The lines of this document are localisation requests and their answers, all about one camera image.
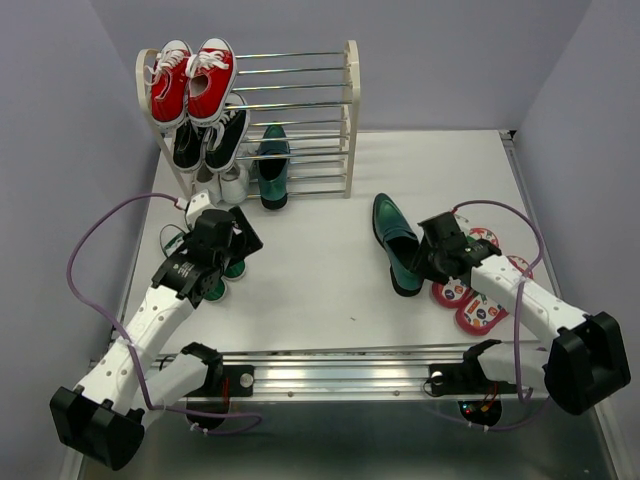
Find pink patterned flip-flop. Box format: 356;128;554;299
453;227;529;336
431;214;475;309

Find teal leather loafer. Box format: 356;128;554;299
372;193;424;297
257;125;290;210

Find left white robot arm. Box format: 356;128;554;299
49;207;263;471

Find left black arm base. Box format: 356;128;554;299
186;365;255;434

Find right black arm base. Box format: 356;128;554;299
422;362;505;428

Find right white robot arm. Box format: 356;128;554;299
412;212;631;415

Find cream shoe rack chrome bars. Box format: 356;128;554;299
135;39;361;207

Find left green canvas sneaker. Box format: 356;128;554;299
159;224;227;303

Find green canvas sneaker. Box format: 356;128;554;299
222;260;247;281
159;224;227;303

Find right green canvas sneaker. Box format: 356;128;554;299
222;260;247;281

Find right white sneaker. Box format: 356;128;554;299
220;160;250;205

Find white sneaker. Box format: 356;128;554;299
193;164;222;206
220;160;250;205

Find left white sneaker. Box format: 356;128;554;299
193;164;222;206

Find right black canvas sneaker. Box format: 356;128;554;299
202;93;250;173

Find black canvas sneaker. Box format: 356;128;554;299
173;121;204;173
202;93;250;173

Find left black canvas sneaker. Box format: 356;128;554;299
173;121;204;173

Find right red canvas sneaker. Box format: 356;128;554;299
186;38;237;127

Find red canvas sneaker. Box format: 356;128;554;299
148;40;191;131
186;38;237;127

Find left red canvas sneaker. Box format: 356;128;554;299
148;40;191;131

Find aluminium mounting rail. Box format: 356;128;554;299
87;347;551;404

